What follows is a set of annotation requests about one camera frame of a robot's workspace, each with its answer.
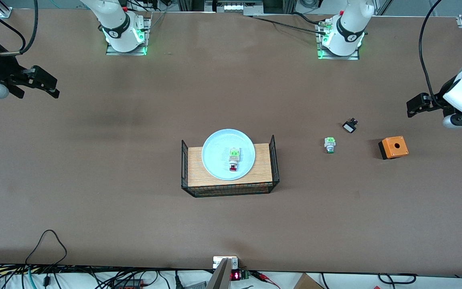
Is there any red clip lead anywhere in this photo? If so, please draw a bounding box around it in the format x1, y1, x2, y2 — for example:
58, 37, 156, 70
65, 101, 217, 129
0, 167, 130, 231
251, 271, 280, 289

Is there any light blue round plate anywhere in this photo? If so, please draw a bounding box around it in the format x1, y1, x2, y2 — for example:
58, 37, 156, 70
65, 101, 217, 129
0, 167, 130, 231
202, 128, 255, 181

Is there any long black table cable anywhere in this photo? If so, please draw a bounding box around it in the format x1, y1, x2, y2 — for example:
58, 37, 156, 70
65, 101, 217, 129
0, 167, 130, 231
249, 14, 328, 37

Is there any silver camera mount bracket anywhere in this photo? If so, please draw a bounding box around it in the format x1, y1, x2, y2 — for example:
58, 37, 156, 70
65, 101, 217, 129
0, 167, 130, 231
206, 256, 239, 289

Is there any black flat cable loop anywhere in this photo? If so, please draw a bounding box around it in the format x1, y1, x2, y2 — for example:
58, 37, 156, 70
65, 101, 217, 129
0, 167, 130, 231
377, 273, 418, 285

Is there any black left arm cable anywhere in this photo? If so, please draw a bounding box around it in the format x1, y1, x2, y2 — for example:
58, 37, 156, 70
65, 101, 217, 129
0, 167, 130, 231
419, 0, 444, 110

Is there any black box with red parts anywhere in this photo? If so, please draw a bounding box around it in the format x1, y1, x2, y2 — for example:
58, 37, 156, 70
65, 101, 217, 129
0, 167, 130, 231
111, 279, 144, 289

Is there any brown cardboard piece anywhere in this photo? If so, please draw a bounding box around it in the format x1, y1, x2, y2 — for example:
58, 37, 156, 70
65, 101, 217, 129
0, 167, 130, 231
293, 273, 324, 289

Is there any black wire basket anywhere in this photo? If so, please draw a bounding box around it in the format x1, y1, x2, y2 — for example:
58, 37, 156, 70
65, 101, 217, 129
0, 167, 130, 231
181, 134, 280, 198

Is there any orange button enclosure box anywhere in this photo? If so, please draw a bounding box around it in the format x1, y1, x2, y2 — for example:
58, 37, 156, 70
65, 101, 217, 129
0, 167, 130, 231
378, 136, 409, 160

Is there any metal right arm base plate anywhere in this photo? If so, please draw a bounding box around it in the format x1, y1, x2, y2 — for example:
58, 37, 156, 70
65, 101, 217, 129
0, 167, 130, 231
106, 16, 151, 56

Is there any short black table cable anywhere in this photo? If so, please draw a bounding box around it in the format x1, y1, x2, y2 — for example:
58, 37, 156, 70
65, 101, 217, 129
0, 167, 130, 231
291, 11, 326, 26

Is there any white power strip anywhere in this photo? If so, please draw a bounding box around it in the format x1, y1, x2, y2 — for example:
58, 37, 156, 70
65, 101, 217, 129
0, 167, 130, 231
214, 2, 252, 13

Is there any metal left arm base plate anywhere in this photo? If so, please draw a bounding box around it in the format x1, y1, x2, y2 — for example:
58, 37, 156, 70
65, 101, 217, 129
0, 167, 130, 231
317, 20, 361, 61

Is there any red push button switch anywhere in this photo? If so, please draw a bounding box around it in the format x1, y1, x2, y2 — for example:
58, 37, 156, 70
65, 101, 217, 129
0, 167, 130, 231
228, 147, 241, 172

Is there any small black switch part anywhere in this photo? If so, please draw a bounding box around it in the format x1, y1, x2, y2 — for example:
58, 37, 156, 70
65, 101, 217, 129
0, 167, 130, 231
342, 118, 359, 134

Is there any black looped cable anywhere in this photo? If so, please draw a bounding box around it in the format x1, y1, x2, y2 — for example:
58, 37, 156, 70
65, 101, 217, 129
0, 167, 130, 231
24, 230, 68, 267

